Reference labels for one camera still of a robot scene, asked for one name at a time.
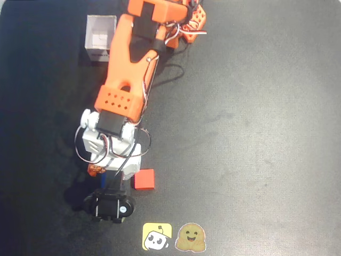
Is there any black gripper camera with mount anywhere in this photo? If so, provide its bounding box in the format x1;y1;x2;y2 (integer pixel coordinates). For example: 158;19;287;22
83;170;137;224

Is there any white red servo cable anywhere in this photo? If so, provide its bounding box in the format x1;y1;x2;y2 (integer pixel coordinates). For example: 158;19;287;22
157;22;208;46

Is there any yellow robot sticker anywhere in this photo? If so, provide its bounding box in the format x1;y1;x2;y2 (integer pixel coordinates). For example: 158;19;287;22
142;222;173;251

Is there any white cardboard box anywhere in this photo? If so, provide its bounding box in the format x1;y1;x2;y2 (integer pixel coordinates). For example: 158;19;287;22
84;14;118;67

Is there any red cube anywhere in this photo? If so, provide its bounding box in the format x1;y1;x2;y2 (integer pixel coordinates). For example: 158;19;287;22
131;168;156;191

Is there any black desk mat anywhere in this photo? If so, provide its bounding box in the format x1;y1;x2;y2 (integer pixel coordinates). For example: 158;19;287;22
0;0;341;256

